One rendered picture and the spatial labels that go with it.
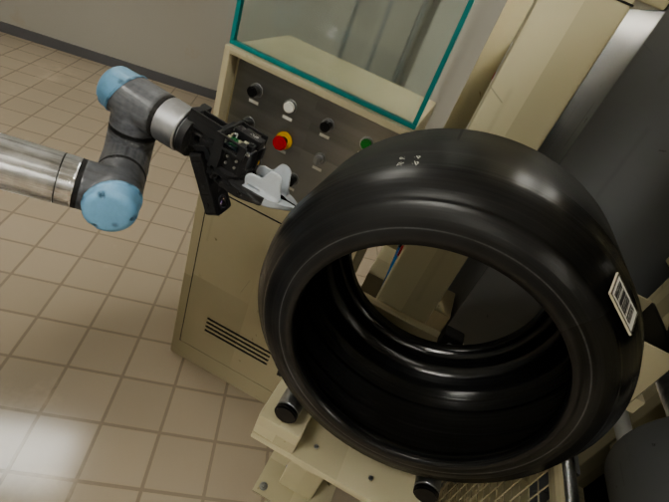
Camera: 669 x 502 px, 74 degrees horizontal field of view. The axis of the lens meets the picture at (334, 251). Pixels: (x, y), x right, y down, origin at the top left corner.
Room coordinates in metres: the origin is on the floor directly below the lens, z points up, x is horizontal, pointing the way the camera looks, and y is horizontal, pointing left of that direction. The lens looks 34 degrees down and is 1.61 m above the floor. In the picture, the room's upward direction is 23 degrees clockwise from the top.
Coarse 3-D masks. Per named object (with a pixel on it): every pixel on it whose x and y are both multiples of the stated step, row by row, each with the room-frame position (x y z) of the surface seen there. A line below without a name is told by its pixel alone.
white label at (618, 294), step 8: (616, 272) 0.48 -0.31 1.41; (616, 280) 0.46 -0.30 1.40; (616, 288) 0.46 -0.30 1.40; (624, 288) 0.47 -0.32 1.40; (616, 296) 0.45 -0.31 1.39; (624, 296) 0.46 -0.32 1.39; (616, 304) 0.44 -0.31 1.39; (624, 304) 0.45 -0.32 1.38; (632, 304) 0.47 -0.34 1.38; (624, 312) 0.45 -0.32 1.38; (632, 312) 0.46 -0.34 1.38; (624, 320) 0.44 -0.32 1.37; (632, 320) 0.45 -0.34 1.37; (632, 328) 0.44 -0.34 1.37
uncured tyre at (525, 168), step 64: (448, 128) 0.69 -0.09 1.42; (320, 192) 0.54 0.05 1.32; (384, 192) 0.50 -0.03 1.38; (448, 192) 0.49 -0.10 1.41; (512, 192) 0.50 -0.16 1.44; (576, 192) 0.60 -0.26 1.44; (320, 256) 0.48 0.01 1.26; (512, 256) 0.46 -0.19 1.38; (576, 256) 0.47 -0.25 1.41; (320, 320) 0.68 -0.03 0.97; (384, 320) 0.75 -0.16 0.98; (576, 320) 0.44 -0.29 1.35; (640, 320) 0.48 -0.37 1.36; (320, 384) 0.56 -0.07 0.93; (384, 384) 0.65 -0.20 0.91; (448, 384) 0.68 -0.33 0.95; (512, 384) 0.66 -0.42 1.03; (576, 384) 0.43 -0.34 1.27; (384, 448) 0.45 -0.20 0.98; (448, 448) 0.52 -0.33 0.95; (512, 448) 0.45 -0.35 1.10; (576, 448) 0.43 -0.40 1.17
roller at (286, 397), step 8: (288, 392) 0.53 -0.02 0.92; (280, 400) 0.51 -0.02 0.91; (288, 400) 0.51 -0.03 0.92; (296, 400) 0.51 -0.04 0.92; (280, 408) 0.49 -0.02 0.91; (288, 408) 0.49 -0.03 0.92; (296, 408) 0.50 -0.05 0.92; (280, 416) 0.49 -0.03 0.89; (288, 416) 0.49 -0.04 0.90; (296, 416) 0.49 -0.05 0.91
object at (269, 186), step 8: (248, 176) 0.60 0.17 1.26; (256, 176) 0.60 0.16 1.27; (264, 176) 0.60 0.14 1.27; (272, 176) 0.60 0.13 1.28; (280, 176) 0.60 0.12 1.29; (248, 184) 0.60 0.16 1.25; (256, 184) 0.60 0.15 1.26; (264, 184) 0.60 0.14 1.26; (272, 184) 0.60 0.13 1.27; (280, 184) 0.60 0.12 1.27; (256, 192) 0.59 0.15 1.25; (264, 192) 0.60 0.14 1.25; (272, 192) 0.60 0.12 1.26; (280, 192) 0.60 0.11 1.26; (264, 200) 0.59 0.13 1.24; (272, 200) 0.59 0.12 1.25; (280, 200) 0.60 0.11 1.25; (280, 208) 0.60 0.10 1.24; (288, 208) 0.60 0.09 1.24
